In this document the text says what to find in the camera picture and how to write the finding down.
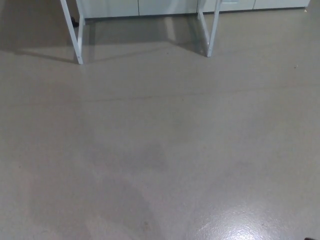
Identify white desk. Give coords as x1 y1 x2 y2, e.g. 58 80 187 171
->
59 0 222 65

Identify white cabinet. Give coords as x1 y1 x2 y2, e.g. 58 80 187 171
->
74 0 308 20

